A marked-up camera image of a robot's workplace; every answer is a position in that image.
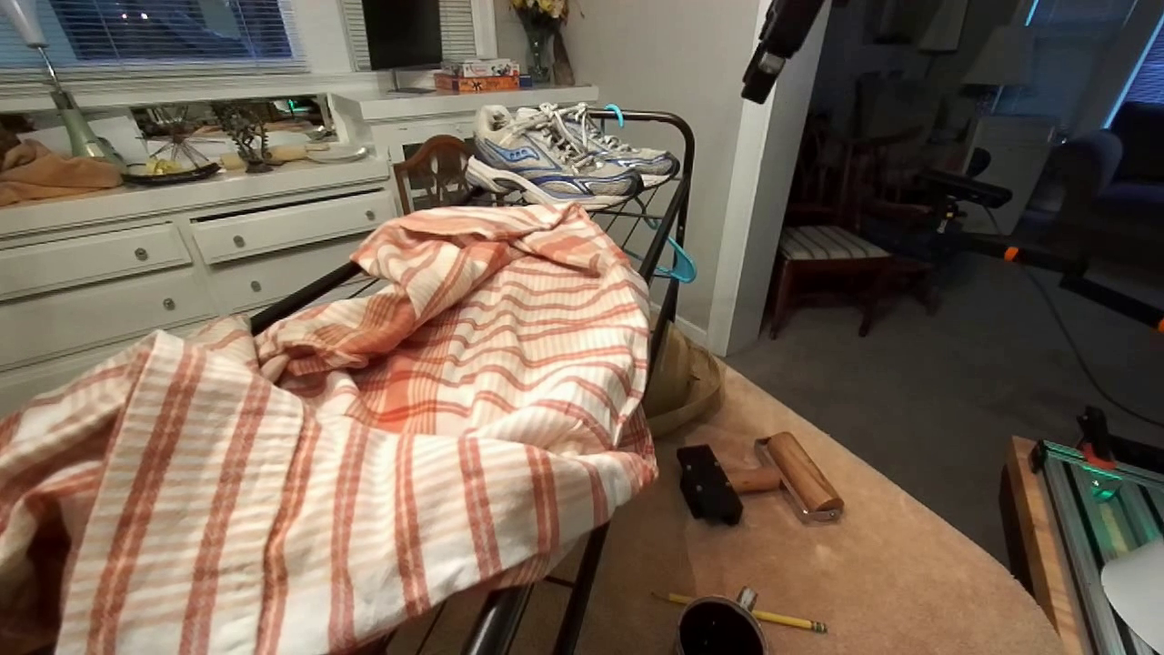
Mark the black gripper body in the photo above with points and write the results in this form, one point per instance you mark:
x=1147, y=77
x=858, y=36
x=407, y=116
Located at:
x=783, y=32

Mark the white blue sneaker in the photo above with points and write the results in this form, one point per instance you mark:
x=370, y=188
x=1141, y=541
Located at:
x=610, y=143
x=531, y=145

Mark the wooden roller with black handle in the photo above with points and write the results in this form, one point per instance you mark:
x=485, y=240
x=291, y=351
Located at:
x=715, y=493

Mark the dark wooden chair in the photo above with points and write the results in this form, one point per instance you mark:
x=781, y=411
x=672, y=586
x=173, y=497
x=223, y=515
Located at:
x=823, y=247

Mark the black metal shoe rack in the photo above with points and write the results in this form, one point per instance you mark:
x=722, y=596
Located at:
x=501, y=612

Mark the dark vase with flowers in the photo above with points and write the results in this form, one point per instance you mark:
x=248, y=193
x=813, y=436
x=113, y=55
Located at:
x=539, y=24

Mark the teal plastic hanger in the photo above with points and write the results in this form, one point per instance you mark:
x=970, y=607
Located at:
x=657, y=218

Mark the orange box on shelf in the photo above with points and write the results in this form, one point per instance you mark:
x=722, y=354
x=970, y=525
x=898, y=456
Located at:
x=488, y=75

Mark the tan straw hat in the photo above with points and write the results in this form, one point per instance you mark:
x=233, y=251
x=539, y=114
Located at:
x=686, y=383

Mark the wooden chair back carved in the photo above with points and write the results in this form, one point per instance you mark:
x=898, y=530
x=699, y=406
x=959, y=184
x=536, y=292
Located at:
x=435, y=174

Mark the orange striped white shirt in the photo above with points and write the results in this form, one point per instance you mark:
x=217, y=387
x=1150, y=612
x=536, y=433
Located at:
x=314, y=484

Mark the yellow pencil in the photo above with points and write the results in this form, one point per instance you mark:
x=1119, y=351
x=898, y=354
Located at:
x=753, y=612

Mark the black cup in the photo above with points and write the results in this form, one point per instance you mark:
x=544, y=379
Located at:
x=722, y=628

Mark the white dresser with drawers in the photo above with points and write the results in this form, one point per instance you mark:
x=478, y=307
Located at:
x=86, y=279

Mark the silver lamp base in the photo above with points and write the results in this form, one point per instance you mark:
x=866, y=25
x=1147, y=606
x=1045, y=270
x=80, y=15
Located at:
x=80, y=136

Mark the brown cloth on dresser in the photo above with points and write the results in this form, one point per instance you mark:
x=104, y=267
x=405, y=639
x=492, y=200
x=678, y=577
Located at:
x=34, y=173

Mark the green lit robot base rail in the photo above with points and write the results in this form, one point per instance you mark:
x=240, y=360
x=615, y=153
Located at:
x=1107, y=504

